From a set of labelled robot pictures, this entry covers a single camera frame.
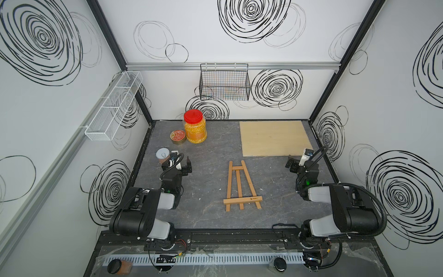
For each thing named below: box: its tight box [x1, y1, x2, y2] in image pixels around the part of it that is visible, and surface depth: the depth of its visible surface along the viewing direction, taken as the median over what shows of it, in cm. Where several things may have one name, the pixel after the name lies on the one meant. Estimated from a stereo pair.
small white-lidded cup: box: [155, 147, 171, 164], surface depth 98 cm
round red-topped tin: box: [169, 129, 187, 145], surface depth 110 cm
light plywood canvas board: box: [239, 120, 314, 157], surface depth 113 cm
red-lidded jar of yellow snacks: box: [184, 108, 208, 144], surface depth 101 cm
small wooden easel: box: [222, 159, 263, 212], surface depth 88 cm
